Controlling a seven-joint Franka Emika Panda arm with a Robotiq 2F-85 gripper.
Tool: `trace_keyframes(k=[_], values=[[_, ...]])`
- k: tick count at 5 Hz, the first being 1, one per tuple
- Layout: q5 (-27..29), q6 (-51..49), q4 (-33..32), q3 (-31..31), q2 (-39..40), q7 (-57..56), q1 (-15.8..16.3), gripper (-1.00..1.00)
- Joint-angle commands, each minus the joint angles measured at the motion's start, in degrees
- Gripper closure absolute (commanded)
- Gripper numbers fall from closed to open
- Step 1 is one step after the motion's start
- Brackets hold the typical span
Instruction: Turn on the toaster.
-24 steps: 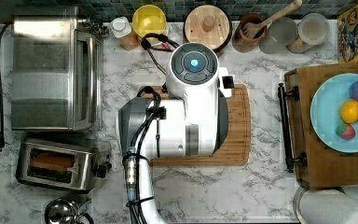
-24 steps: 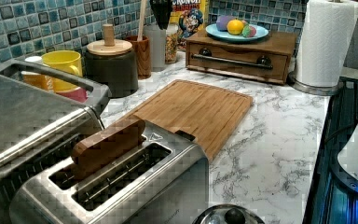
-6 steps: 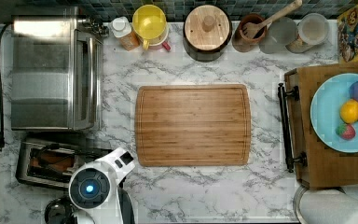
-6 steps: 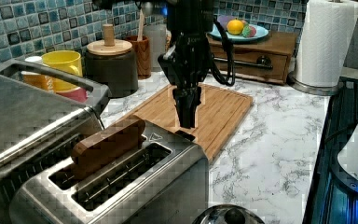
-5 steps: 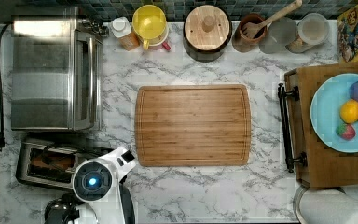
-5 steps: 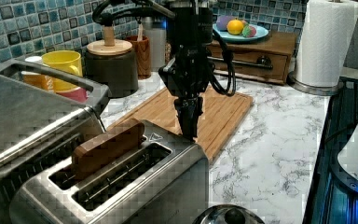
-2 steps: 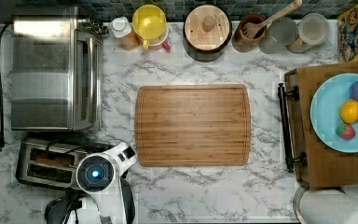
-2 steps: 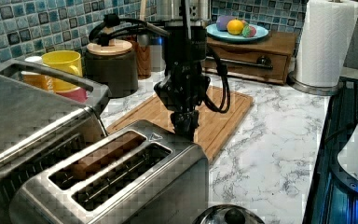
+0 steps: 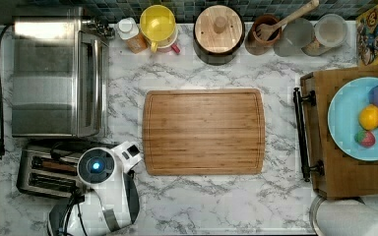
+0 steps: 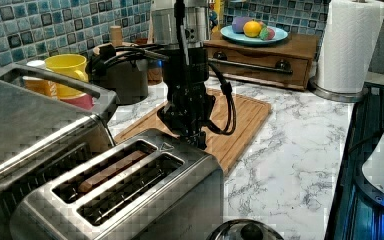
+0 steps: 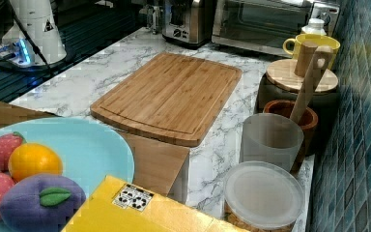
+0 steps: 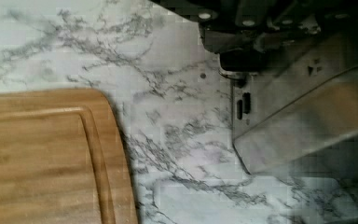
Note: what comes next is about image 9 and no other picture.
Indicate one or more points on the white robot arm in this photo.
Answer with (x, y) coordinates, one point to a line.
(111, 201)

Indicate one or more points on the stainless steel toaster oven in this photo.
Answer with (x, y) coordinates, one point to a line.
(60, 73)

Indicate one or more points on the silver two-slot toaster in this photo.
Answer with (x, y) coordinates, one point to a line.
(48, 168)

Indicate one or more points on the bamboo cutting board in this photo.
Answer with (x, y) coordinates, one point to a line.
(204, 131)

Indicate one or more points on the black canister with wooden lid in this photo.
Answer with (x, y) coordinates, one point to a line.
(218, 32)

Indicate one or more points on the brown utensil holder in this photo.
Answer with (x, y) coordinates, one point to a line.
(256, 44)

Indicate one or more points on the yellow measuring cup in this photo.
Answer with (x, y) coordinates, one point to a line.
(158, 26)

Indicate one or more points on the white-capped orange bottle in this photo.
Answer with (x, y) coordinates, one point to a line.
(130, 34)

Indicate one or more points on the grey-lidded jar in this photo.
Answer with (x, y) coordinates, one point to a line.
(295, 35)

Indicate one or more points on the light blue plate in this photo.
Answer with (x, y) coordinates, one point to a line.
(343, 114)

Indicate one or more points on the clear-lidded jar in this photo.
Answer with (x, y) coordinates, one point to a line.
(329, 32)

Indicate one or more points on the paper towel roll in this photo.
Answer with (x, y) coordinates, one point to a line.
(343, 218)

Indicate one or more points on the lower toy strawberry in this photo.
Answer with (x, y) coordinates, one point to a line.
(365, 138)

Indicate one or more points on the toy orange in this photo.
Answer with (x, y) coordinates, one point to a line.
(368, 117)

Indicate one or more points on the wooden tray with black handle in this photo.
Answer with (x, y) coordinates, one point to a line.
(334, 174)

